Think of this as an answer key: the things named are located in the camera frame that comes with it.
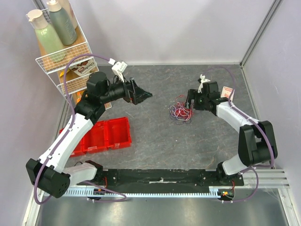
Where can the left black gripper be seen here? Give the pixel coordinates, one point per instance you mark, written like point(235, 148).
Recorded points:
point(133, 93)

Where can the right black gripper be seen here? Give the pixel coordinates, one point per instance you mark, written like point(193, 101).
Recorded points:
point(193, 100)

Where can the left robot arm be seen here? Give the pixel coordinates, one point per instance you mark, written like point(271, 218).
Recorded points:
point(49, 173)

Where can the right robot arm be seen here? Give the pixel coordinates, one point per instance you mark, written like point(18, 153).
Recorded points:
point(256, 139)

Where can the small white card box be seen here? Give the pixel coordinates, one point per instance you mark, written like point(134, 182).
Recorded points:
point(227, 92)

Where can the red bin right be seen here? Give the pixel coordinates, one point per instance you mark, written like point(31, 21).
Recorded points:
point(119, 133)

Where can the red bin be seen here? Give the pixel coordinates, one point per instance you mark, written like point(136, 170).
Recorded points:
point(96, 140)
point(119, 133)

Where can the chocolate cookie box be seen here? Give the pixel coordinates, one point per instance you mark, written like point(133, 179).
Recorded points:
point(84, 67)

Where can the red bin middle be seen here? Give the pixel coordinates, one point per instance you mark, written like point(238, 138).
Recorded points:
point(96, 140)

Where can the orange snack packs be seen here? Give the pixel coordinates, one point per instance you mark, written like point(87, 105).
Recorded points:
point(81, 94)

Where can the light green bottle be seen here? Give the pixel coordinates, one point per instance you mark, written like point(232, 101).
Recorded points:
point(46, 35)

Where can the dark green bottle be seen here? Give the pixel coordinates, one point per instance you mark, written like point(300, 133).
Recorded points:
point(61, 22)

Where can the beige bottle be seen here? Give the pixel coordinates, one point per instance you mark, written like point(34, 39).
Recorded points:
point(67, 6)

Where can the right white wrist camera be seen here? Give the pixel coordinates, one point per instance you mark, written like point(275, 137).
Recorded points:
point(202, 79)

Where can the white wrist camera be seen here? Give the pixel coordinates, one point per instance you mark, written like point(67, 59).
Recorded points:
point(202, 79)
point(118, 68)

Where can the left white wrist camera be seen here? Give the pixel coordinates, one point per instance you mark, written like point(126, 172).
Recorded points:
point(118, 68)

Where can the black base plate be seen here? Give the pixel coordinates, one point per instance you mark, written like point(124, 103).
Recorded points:
point(164, 180)

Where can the slotted cable duct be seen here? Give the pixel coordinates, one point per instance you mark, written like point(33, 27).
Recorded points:
point(89, 191)

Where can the aluminium frame rail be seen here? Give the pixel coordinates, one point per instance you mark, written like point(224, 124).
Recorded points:
point(267, 178)

